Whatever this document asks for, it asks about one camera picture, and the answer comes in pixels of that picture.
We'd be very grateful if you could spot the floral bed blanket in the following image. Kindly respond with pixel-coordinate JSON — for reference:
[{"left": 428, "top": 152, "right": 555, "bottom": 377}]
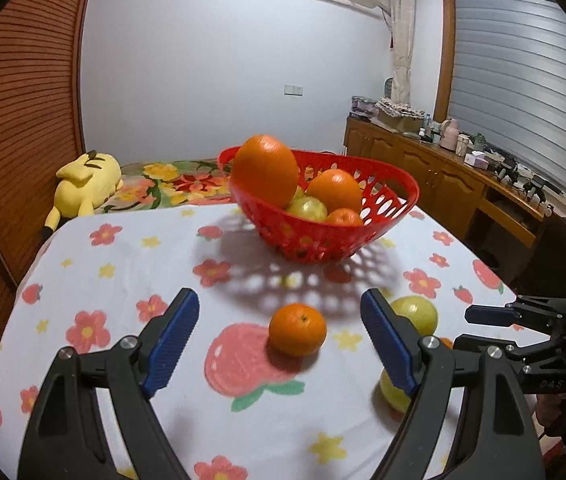
[{"left": 95, "top": 158, "right": 244, "bottom": 213}]

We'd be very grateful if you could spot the clear storage box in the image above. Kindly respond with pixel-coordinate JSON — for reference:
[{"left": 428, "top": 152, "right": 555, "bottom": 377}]
[{"left": 350, "top": 96, "right": 379, "bottom": 120}]

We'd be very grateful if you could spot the large yellow-green guava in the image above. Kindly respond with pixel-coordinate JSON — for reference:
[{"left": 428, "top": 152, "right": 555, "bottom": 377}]
[{"left": 285, "top": 196, "right": 329, "bottom": 222}]

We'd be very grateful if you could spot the yellow plush toy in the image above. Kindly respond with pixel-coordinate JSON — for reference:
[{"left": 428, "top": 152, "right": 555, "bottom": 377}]
[{"left": 41, "top": 149, "right": 124, "bottom": 241}]

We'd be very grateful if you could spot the white floral strawberry tablecloth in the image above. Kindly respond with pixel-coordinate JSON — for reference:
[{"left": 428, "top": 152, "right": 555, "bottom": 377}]
[{"left": 0, "top": 202, "right": 534, "bottom": 480}]

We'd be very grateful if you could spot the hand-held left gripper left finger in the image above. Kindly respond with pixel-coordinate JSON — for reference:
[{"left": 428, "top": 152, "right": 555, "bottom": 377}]
[{"left": 17, "top": 287, "right": 200, "bottom": 480}]

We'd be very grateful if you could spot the red perforated plastic basket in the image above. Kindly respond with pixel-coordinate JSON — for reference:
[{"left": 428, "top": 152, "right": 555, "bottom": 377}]
[{"left": 217, "top": 146, "right": 420, "bottom": 264}]

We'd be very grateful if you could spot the cardboard box with cloth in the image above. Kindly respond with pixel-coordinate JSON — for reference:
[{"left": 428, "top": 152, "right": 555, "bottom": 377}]
[{"left": 377, "top": 100, "right": 424, "bottom": 132}]

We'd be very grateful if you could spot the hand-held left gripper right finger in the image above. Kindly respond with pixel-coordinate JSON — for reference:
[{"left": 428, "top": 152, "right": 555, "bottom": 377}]
[{"left": 359, "top": 287, "right": 546, "bottom": 480}]

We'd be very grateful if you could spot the large orange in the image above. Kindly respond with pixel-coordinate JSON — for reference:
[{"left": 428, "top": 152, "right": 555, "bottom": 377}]
[{"left": 231, "top": 134, "right": 300, "bottom": 209}]

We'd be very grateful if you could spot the wooden sideboard cabinet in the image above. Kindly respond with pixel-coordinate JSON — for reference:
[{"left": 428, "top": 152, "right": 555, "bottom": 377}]
[{"left": 344, "top": 116, "right": 554, "bottom": 261}]

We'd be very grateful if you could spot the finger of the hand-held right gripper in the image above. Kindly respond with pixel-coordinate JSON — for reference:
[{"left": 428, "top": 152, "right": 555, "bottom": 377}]
[
  {"left": 453, "top": 334, "right": 564, "bottom": 391},
  {"left": 464, "top": 296, "right": 566, "bottom": 333}
]

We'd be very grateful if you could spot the wooden louvered wardrobe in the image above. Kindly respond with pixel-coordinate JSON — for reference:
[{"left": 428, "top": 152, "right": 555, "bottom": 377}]
[{"left": 0, "top": 0, "right": 96, "bottom": 480}]

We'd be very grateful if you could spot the wooden window frame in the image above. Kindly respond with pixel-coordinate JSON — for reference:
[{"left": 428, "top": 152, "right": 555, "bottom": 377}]
[{"left": 433, "top": 0, "right": 457, "bottom": 121}]

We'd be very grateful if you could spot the medium orange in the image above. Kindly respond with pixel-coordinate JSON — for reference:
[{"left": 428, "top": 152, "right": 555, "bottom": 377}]
[{"left": 306, "top": 169, "right": 363, "bottom": 215}]

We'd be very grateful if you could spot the beige curtain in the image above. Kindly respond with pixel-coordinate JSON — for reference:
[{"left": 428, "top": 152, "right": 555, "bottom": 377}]
[{"left": 387, "top": 0, "right": 416, "bottom": 106}]

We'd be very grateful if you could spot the pink kettle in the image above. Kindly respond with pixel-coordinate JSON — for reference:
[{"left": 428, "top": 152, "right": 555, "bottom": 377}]
[{"left": 440, "top": 118, "right": 459, "bottom": 150}]

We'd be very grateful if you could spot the grey window blind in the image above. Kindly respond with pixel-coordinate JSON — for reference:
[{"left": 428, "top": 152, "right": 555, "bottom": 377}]
[{"left": 436, "top": 0, "right": 566, "bottom": 201}]

